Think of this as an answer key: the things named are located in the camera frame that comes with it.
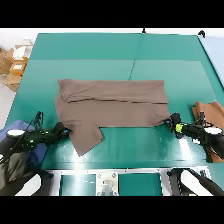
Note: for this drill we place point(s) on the orange-brown garment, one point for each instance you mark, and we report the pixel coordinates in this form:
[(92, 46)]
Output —
[(213, 113)]

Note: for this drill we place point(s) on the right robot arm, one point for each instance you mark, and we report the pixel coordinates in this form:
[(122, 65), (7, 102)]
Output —
[(206, 133)]

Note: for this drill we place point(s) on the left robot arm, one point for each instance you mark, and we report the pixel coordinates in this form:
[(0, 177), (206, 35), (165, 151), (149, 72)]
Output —
[(20, 143)]

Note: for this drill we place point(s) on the cardboard box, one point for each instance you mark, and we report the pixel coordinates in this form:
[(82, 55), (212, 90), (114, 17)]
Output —
[(12, 82), (17, 68), (22, 50)]

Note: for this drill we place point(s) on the silver frame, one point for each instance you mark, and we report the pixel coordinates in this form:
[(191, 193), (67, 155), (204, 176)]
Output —
[(106, 181)]

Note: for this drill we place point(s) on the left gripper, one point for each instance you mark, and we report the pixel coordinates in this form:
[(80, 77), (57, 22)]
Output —
[(60, 130)]

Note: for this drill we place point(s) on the blue garment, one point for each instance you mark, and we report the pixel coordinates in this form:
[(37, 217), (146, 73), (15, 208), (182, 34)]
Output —
[(35, 153)]

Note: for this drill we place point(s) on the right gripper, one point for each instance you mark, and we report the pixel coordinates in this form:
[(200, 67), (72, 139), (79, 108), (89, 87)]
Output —
[(175, 123)]

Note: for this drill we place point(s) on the brown T-shirt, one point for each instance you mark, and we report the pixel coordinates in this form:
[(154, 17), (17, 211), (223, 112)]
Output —
[(110, 103)]

